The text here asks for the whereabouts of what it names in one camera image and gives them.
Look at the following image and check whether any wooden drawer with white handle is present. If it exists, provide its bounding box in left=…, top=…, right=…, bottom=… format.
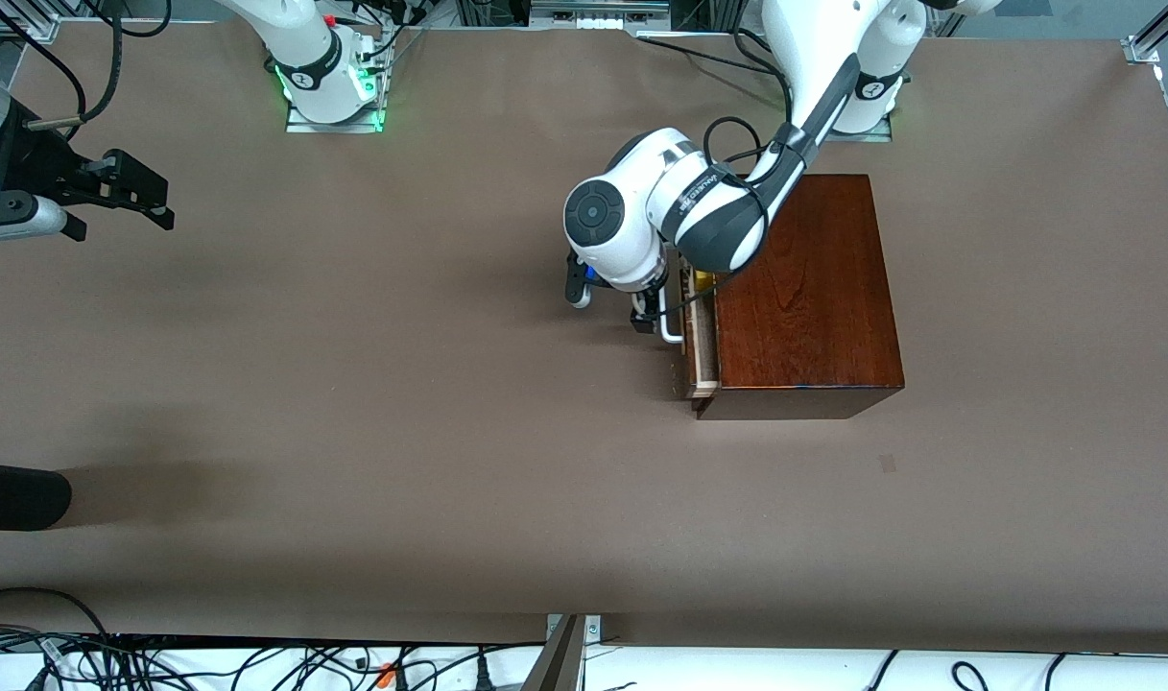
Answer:
left=658, top=251, right=722, bottom=399

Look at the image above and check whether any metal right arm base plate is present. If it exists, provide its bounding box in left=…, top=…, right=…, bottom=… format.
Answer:
left=285, top=91, right=386, bottom=134

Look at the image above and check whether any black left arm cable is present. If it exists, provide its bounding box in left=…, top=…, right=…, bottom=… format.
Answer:
left=641, top=116, right=796, bottom=323

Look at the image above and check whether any tangled black cable bunch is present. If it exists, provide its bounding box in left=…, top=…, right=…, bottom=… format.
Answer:
left=0, top=629, right=546, bottom=691

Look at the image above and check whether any aluminium post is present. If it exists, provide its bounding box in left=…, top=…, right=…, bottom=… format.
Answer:
left=521, top=614, right=586, bottom=691

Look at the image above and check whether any black foam cylinder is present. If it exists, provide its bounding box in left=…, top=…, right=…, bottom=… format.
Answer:
left=0, top=461, right=73, bottom=532

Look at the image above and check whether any black looped cable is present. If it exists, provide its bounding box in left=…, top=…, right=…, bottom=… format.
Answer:
left=0, top=586, right=114, bottom=640

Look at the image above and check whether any black cable on table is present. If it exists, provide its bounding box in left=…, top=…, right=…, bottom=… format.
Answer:
left=636, top=29, right=786, bottom=78

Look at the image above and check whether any dark brown wooden cabinet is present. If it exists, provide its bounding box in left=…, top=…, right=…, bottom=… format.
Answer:
left=691, top=174, right=906, bottom=420

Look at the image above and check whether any small metal bracket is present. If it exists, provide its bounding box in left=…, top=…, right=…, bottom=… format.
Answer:
left=545, top=614, right=604, bottom=643

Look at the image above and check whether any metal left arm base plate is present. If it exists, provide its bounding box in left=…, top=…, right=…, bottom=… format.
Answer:
left=826, top=117, right=894, bottom=143

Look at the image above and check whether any aluminium corner profile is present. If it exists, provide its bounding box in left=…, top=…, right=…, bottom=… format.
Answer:
left=0, top=0, right=62, bottom=42
left=1125, top=0, right=1168, bottom=67

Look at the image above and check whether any aluminium frame rail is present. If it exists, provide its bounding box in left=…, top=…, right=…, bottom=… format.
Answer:
left=529, top=0, right=673, bottom=31

